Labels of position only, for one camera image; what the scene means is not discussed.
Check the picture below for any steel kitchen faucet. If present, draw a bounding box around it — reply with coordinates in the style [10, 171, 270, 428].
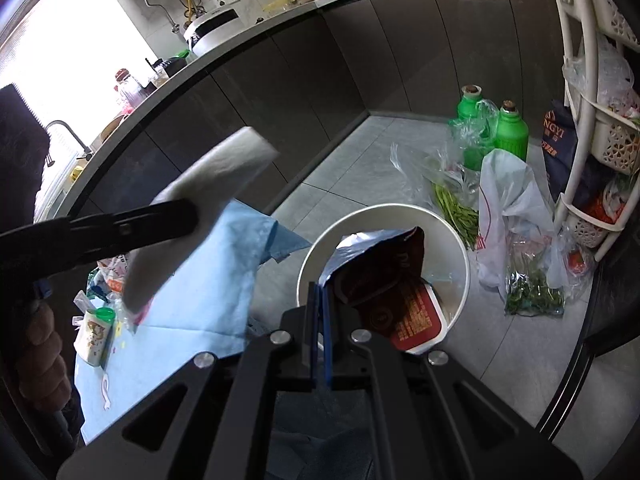
[45, 120, 94, 167]

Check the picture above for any red snack packet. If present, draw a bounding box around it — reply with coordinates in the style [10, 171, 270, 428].
[320, 226, 426, 309]

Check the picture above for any black chair frame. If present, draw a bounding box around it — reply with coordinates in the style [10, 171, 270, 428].
[535, 237, 640, 443]

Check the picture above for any white paper bucket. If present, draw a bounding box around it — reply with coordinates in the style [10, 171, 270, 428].
[296, 203, 471, 357]

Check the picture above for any crumpled colourful wrapper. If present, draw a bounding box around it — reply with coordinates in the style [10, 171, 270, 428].
[87, 255, 133, 307]

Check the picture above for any clear bag of green herbs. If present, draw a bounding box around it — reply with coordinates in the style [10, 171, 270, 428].
[503, 232, 567, 317]

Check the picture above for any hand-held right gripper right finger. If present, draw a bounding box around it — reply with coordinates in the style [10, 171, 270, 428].
[320, 287, 586, 480]

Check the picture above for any black cooking pot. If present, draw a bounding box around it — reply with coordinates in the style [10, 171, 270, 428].
[160, 52, 189, 77]

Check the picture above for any red printed food tray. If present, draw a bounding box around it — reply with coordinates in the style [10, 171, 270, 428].
[360, 282, 449, 354]

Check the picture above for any white rice cooker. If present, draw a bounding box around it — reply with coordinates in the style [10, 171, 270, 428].
[183, 7, 242, 59]

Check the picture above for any dark kitchen counter cabinet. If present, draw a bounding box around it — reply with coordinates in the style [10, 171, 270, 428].
[30, 0, 568, 243]

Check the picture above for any clear bag of green stems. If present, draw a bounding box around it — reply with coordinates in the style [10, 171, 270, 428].
[390, 141, 484, 252]

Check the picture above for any green plastic bottle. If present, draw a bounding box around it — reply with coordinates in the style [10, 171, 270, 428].
[457, 85, 495, 171]
[495, 101, 530, 162]

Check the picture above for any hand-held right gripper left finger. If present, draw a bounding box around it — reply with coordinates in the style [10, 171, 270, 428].
[56, 282, 321, 480]

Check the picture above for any white paper towel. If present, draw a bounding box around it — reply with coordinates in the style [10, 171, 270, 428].
[122, 127, 279, 314]

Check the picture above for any dark blue printed bag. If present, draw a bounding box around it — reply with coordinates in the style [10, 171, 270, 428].
[540, 100, 583, 203]

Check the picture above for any white plastic bag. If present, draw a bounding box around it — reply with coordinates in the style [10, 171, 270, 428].
[477, 149, 557, 292]

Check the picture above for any small white bottle green cap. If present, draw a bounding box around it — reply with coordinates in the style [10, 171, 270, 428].
[74, 308, 117, 369]

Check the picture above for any window with blinds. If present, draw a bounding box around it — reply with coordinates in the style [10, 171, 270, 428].
[0, 0, 153, 151]

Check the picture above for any blue printed tablecloth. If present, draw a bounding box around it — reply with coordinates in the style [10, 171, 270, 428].
[74, 199, 312, 443]

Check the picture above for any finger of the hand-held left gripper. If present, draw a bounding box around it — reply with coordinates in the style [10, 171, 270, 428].
[65, 198, 199, 267]

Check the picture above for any person's leg in jeans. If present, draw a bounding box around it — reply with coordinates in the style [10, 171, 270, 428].
[265, 390, 379, 480]

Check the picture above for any crumpled clear plastic bag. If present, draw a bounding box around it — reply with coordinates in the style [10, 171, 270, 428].
[562, 35, 637, 113]

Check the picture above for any white plastic rack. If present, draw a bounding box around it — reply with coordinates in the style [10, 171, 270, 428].
[544, 0, 640, 263]

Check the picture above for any person's left hand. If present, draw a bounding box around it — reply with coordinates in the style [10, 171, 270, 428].
[15, 301, 70, 413]

